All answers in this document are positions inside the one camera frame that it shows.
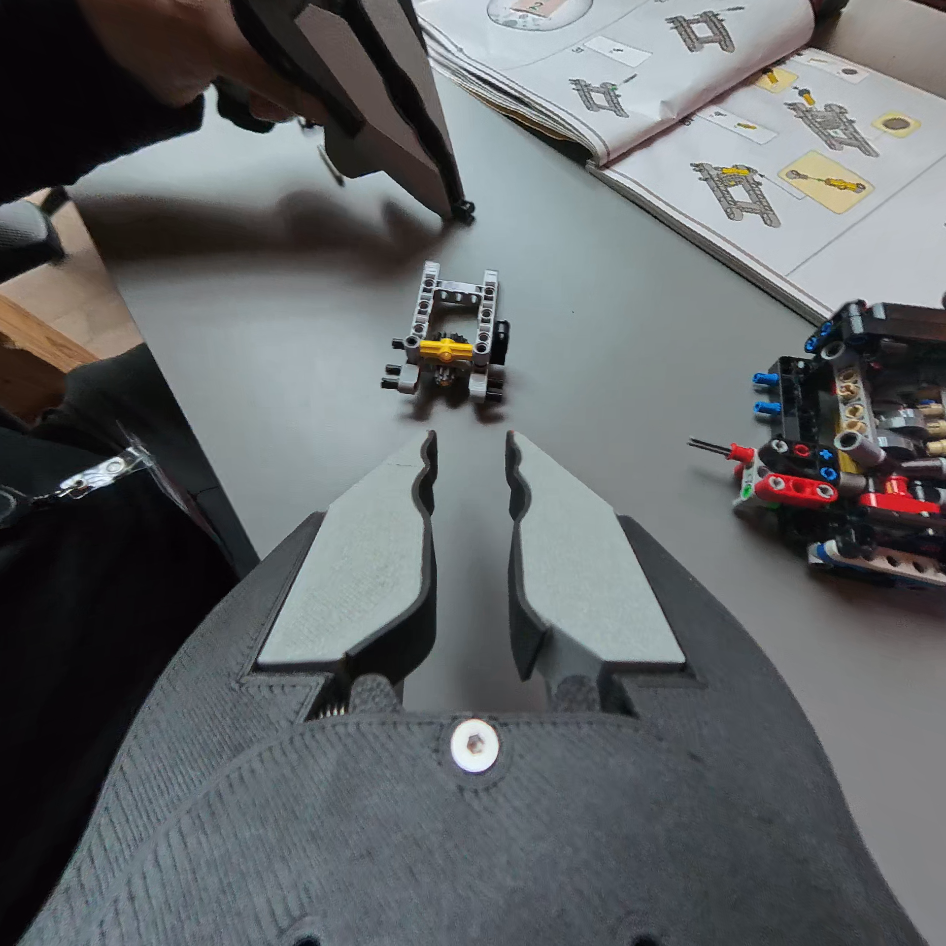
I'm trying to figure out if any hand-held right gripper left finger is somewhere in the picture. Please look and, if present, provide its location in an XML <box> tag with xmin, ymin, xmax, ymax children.
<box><xmin>256</xmin><ymin>430</ymin><xmax>439</xmax><ymax>688</ymax></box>

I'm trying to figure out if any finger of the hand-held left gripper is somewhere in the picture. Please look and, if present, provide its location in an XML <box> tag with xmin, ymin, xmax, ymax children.
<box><xmin>362</xmin><ymin>0</ymin><xmax>468</xmax><ymax>211</ymax></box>
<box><xmin>294</xmin><ymin>3</ymin><xmax>455</xmax><ymax>221</ymax></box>

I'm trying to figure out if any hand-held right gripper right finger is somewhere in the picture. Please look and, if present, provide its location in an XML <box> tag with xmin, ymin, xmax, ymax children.
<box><xmin>506</xmin><ymin>431</ymin><xmax>688</xmax><ymax>684</ymax></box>

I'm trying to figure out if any grey lego frame assembly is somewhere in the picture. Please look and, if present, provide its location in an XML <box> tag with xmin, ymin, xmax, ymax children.
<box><xmin>380</xmin><ymin>260</ymin><xmax>512</xmax><ymax>406</ymax></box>

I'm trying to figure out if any lego instruction booklet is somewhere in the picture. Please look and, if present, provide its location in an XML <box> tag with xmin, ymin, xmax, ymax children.
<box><xmin>414</xmin><ymin>0</ymin><xmax>946</xmax><ymax>322</ymax></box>

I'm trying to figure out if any partly built lego model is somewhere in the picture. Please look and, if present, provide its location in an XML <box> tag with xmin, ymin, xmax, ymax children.
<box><xmin>687</xmin><ymin>296</ymin><xmax>946</xmax><ymax>588</ymax></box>

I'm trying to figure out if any person's left hand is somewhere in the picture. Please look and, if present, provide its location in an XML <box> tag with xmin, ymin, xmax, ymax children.
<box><xmin>80</xmin><ymin>0</ymin><xmax>328</xmax><ymax>125</ymax></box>

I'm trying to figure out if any person's dark clothing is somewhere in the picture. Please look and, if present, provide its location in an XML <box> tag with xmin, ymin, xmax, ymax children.
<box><xmin>0</xmin><ymin>343</ymin><xmax>260</xmax><ymax>946</ymax></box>

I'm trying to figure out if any padded chair armrest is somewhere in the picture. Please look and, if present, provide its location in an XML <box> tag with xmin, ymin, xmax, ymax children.
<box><xmin>0</xmin><ymin>200</ymin><xmax>69</xmax><ymax>283</ymax></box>

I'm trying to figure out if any wooden cabinet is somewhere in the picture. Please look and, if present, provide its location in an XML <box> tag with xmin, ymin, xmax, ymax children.
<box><xmin>0</xmin><ymin>294</ymin><xmax>101</xmax><ymax>424</ymax></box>

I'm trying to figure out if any black lanyard badge reel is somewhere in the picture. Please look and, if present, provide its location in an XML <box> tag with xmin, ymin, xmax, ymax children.
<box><xmin>0</xmin><ymin>436</ymin><xmax>152</xmax><ymax>527</ymax></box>

